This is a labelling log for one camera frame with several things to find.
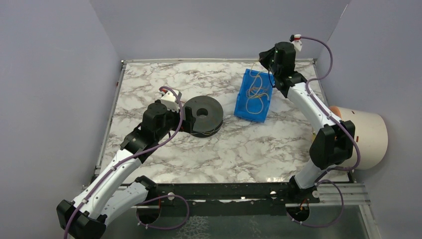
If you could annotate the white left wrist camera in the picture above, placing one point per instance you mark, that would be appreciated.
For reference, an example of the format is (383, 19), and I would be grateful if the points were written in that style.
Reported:
(169, 100)

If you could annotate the aluminium frame rail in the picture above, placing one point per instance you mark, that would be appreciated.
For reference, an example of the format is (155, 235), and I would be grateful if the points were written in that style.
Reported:
(353, 194)

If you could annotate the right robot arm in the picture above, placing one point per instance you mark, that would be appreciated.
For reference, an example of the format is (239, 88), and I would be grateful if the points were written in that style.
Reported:
(296, 88)

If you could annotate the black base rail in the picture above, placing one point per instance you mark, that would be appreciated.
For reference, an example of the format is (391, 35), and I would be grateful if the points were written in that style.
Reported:
(224, 199)

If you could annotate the yellow and cream cylinder fixture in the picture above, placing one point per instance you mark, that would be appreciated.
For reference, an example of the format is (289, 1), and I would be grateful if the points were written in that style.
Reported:
(366, 135)

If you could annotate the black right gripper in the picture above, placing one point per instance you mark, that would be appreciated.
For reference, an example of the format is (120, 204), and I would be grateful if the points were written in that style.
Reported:
(265, 56)

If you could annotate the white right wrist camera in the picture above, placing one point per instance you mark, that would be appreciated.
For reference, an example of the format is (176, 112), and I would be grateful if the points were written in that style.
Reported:
(295, 39)

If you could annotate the blue plastic bin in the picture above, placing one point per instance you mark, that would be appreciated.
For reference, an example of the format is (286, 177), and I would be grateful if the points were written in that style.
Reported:
(254, 97)

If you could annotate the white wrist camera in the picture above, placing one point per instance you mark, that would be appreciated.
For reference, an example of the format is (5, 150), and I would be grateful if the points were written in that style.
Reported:
(169, 100)
(295, 39)

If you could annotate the grey perforated cable spool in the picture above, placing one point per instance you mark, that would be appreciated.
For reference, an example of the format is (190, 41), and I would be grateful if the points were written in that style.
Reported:
(209, 115)

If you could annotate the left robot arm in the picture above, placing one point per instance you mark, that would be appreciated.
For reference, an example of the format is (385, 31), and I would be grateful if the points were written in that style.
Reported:
(89, 213)

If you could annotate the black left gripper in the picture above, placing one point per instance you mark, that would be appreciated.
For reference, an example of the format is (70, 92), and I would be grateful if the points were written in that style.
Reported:
(184, 116)

